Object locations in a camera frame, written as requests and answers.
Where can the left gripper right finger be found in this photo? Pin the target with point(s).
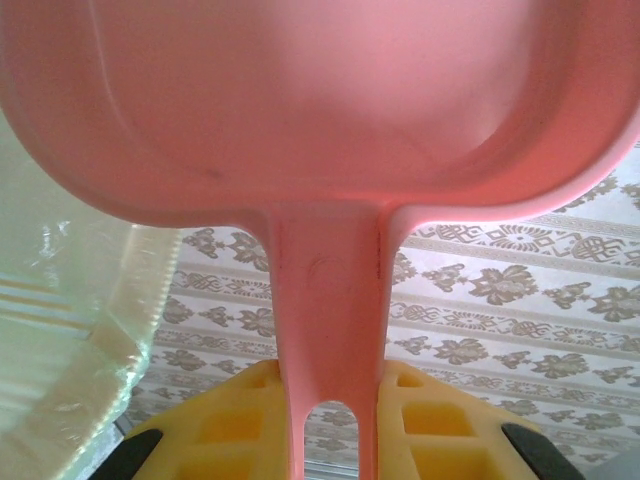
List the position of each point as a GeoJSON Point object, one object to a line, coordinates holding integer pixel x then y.
{"type": "Point", "coordinates": [440, 435]}

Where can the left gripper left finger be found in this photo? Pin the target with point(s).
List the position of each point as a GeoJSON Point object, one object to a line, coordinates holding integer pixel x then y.
{"type": "Point", "coordinates": [220, 430]}

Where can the pink plastic dustpan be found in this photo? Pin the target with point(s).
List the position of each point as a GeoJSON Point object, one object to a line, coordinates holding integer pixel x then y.
{"type": "Point", "coordinates": [320, 125]}

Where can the beige trash bin with liner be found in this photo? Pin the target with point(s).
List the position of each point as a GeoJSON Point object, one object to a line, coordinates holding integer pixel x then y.
{"type": "Point", "coordinates": [60, 300]}

